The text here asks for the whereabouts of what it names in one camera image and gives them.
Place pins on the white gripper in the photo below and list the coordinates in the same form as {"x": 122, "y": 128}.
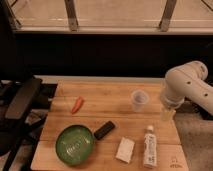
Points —
{"x": 170, "y": 99}

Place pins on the green ceramic bowl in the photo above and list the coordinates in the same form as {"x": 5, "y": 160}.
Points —
{"x": 74, "y": 145}

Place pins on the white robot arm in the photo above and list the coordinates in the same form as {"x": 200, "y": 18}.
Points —
{"x": 186, "y": 81}

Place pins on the clear plastic cup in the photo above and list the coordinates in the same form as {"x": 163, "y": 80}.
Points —
{"x": 138, "y": 99}

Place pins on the white tube bottle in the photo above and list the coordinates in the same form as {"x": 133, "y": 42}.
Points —
{"x": 150, "y": 148}

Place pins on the white sponge block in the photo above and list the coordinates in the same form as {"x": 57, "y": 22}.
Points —
{"x": 125, "y": 150}

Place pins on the black rectangular block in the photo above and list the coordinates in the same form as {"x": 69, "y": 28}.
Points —
{"x": 104, "y": 130}

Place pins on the orange carrot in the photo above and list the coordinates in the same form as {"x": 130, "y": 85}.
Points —
{"x": 78, "y": 103}

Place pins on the black office chair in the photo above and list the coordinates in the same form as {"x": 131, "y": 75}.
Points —
{"x": 13, "y": 128}

